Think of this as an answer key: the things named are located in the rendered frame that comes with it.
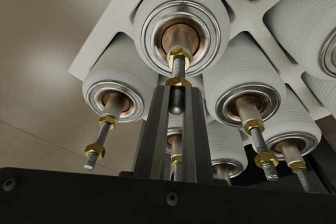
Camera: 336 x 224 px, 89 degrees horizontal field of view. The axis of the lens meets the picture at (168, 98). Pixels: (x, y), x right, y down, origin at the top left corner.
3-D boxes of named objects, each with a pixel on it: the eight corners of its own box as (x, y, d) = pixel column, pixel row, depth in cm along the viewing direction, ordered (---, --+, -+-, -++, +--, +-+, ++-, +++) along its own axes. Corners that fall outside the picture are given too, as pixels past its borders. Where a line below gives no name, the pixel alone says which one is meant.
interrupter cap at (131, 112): (81, 104, 24) (78, 107, 23) (99, 67, 19) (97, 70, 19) (129, 126, 26) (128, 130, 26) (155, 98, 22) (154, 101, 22)
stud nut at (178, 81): (186, 99, 12) (186, 108, 12) (163, 95, 12) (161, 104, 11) (193, 77, 11) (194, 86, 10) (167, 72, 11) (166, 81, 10)
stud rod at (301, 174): (295, 155, 25) (326, 215, 20) (288, 156, 26) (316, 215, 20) (295, 152, 25) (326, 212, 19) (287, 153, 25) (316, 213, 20)
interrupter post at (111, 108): (105, 102, 23) (95, 120, 21) (112, 91, 22) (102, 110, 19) (121, 110, 24) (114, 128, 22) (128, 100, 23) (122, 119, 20)
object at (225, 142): (237, 95, 44) (260, 163, 30) (218, 118, 50) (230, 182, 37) (203, 84, 42) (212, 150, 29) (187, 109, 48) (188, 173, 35)
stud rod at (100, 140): (107, 110, 22) (81, 168, 16) (110, 106, 21) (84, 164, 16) (115, 114, 22) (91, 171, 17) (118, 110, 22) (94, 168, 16)
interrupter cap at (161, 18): (125, 30, 16) (123, 33, 16) (195, -25, 13) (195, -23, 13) (170, 83, 20) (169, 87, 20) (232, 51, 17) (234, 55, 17)
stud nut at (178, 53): (186, 70, 15) (186, 75, 14) (167, 66, 15) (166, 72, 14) (192, 49, 14) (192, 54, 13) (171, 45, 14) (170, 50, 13)
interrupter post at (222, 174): (231, 165, 32) (234, 183, 30) (224, 170, 34) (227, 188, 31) (219, 162, 32) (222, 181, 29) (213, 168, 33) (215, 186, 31)
